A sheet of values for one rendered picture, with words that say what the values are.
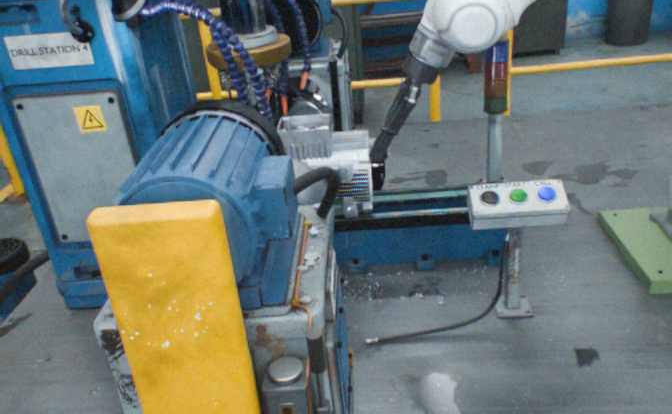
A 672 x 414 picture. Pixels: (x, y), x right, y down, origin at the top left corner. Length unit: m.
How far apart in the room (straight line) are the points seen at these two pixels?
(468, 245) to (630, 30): 5.08
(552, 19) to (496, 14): 5.05
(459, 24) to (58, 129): 0.79
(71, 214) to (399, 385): 0.76
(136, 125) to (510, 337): 0.83
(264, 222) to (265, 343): 0.16
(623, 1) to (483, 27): 5.33
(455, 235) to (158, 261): 0.93
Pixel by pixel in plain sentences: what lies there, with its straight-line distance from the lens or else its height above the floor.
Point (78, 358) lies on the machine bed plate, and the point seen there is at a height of 0.80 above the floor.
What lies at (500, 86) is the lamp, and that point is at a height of 1.10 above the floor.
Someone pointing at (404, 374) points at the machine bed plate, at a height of 0.80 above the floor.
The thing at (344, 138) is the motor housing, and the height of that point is 1.11.
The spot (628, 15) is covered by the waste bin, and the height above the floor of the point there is 0.28.
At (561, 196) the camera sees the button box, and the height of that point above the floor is 1.06.
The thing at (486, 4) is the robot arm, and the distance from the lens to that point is 1.06.
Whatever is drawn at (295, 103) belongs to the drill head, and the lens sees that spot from 1.61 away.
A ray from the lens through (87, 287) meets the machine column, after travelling 1.51.
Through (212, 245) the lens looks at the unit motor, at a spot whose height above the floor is 1.31.
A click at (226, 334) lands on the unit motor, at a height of 1.20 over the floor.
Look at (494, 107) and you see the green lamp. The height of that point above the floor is 1.05.
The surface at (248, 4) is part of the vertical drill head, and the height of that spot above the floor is 1.42.
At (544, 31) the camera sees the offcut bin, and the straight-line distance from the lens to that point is 6.11.
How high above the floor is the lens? 1.61
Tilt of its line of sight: 26 degrees down
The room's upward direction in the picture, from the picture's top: 6 degrees counter-clockwise
